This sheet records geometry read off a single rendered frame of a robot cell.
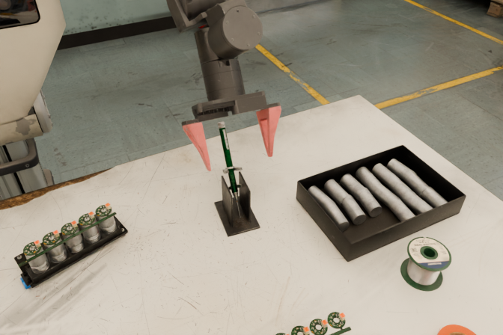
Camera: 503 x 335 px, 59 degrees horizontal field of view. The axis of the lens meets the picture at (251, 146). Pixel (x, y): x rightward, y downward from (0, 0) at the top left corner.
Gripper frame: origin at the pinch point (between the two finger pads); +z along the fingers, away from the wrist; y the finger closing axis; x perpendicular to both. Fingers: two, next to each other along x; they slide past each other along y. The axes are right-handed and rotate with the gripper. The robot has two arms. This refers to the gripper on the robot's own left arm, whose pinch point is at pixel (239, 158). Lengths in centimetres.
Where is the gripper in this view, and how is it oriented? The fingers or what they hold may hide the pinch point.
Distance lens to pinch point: 67.1
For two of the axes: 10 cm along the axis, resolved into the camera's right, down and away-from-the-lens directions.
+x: -2.7, -0.1, 9.6
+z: 2.0, 9.8, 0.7
